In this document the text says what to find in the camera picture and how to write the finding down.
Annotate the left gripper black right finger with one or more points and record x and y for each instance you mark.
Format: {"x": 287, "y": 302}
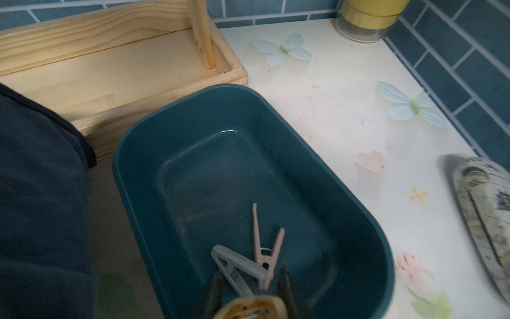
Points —
{"x": 296, "y": 306}

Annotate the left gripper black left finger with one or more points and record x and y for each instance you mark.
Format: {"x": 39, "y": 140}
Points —
{"x": 210, "y": 300}

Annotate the dark grey tank top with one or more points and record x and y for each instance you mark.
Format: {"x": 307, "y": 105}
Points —
{"x": 46, "y": 262}

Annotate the wooden clothespin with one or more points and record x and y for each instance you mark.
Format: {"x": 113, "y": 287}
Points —
{"x": 261, "y": 307}

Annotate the white clothespin in bin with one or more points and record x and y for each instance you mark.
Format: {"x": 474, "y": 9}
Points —
{"x": 232, "y": 264}

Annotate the pink clothespin in bin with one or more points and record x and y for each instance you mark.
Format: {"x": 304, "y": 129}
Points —
{"x": 264, "y": 256}

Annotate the dark teal plastic bin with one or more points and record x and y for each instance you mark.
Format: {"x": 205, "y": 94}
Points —
{"x": 188, "y": 175}

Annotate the wooden clothes rack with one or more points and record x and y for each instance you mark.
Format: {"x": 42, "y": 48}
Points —
{"x": 103, "y": 71}

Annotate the yellow pen cup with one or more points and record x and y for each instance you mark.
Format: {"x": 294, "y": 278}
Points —
{"x": 368, "y": 21}

